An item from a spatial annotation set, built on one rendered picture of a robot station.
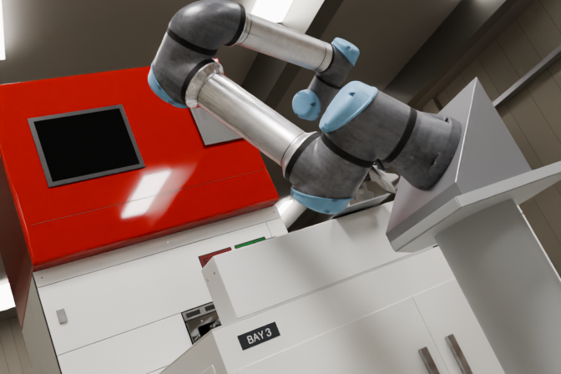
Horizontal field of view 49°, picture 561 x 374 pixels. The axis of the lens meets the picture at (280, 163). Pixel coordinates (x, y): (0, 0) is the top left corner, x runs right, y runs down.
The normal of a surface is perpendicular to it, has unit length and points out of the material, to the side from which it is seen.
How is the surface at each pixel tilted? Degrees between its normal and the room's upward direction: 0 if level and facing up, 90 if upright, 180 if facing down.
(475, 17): 90
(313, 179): 101
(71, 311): 90
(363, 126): 126
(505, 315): 90
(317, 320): 90
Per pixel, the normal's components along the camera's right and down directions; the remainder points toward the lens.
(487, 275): -0.62, 0.00
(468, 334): 0.38, -0.46
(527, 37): -0.86, 0.22
